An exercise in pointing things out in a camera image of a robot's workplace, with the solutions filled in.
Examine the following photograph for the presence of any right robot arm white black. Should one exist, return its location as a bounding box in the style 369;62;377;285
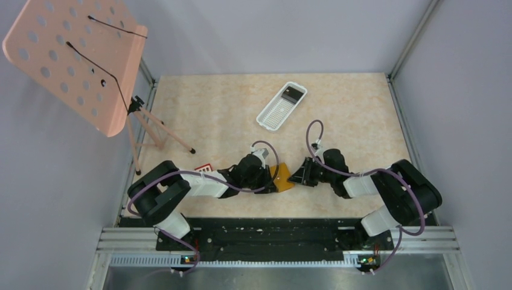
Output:
288;149;443;243

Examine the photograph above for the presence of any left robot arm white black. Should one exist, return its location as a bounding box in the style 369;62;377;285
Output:
127;154;277;239

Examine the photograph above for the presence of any red white grid card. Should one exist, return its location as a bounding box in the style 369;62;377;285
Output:
194;163;214;172

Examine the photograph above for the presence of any black card stack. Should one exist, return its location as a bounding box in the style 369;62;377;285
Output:
281;86;304;105

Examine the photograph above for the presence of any white perforated plastic tray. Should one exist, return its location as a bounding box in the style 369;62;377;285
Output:
256;82;308;132

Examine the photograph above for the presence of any pink perforated music stand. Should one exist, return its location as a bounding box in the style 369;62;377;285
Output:
2;0;197;176

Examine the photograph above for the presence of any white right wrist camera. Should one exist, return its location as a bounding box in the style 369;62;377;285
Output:
311;139;324;158

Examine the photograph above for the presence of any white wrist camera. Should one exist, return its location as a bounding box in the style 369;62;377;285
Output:
251;147;269;163
311;139;324;158

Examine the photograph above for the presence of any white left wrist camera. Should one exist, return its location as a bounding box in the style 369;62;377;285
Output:
251;147;269;163

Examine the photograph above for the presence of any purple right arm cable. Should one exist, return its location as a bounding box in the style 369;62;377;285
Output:
306;119;426;275

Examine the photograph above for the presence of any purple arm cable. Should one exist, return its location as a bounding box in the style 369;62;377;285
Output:
306;119;426;275
127;140;281;277

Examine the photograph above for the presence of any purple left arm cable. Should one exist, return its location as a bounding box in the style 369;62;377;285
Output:
127;140;281;277

